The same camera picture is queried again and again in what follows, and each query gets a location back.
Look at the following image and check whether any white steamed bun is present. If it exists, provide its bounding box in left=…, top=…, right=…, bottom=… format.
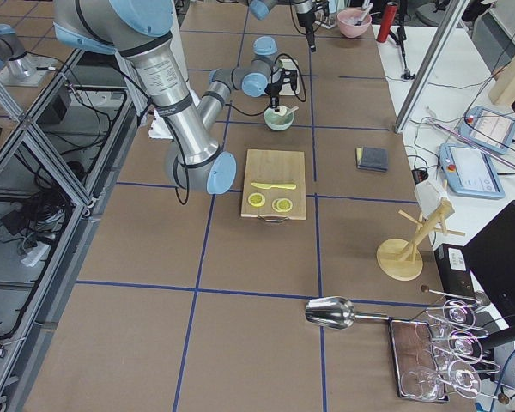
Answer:
left=274, top=106, right=297, bottom=118

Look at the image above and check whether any white ceramic spoon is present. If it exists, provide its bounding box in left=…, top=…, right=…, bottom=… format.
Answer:
left=281, top=106, right=300, bottom=116

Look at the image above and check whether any third robot base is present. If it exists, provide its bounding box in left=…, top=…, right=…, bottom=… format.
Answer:
left=0, top=24, right=57, bottom=87

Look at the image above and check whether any light green bowl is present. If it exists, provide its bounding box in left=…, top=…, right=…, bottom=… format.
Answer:
left=264, top=108, right=294, bottom=131

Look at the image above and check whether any pink mixing bowl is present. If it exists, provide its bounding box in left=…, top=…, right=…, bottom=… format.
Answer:
left=336, top=9, right=372, bottom=39

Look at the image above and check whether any white bear tray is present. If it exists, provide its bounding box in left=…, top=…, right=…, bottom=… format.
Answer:
left=280, top=58, right=300, bottom=96

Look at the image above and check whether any bamboo cutting board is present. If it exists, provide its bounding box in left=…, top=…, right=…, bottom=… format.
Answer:
left=240, top=149, right=306, bottom=221

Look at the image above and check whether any red cylinder bottle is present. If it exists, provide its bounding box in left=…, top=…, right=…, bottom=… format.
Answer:
left=376, top=1, right=398, bottom=43

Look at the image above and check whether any yellow plastic knife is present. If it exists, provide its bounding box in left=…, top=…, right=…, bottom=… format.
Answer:
left=251, top=182, right=297, bottom=191

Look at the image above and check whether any yellow sponge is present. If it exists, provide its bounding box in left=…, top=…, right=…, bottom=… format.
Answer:
left=355, top=147, right=362, bottom=168

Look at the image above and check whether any upper lemon slice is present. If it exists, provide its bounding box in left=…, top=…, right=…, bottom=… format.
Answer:
left=247, top=192, right=266, bottom=208

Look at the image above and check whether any lemon slice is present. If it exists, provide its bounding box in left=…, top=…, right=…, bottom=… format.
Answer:
left=247, top=192, right=266, bottom=208
left=272, top=198, right=293, bottom=213

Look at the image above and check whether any front lemon slice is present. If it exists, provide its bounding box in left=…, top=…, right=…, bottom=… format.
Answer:
left=272, top=198, right=293, bottom=213

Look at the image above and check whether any grey cleaning cloth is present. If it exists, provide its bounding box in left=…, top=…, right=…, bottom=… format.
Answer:
left=360, top=147, right=389, bottom=172

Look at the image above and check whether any wooden mug tree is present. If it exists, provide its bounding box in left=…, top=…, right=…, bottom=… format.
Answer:
left=376, top=197, right=465, bottom=282

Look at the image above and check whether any lower teach pendant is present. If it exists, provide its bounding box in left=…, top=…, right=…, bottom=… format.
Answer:
left=439, top=143, right=506, bottom=199

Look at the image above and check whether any teach pendant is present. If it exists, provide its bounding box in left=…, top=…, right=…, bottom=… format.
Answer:
left=439, top=143, right=506, bottom=199
left=459, top=106, right=515, bottom=155

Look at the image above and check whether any upper teach pendant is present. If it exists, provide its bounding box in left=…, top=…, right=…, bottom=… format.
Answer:
left=459, top=106, right=515, bottom=155

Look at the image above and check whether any metal scoop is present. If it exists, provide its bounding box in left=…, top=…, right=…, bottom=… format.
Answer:
left=305, top=296, right=390, bottom=330

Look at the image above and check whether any black monitor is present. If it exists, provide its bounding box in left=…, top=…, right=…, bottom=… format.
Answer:
left=463, top=200, right=515, bottom=316

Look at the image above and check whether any wine glass rack tray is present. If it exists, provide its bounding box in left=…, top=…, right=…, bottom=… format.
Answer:
left=389, top=293, right=500, bottom=403

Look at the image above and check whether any aluminium frame post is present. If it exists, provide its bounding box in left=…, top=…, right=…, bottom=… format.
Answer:
left=394, top=0, right=469, bottom=133

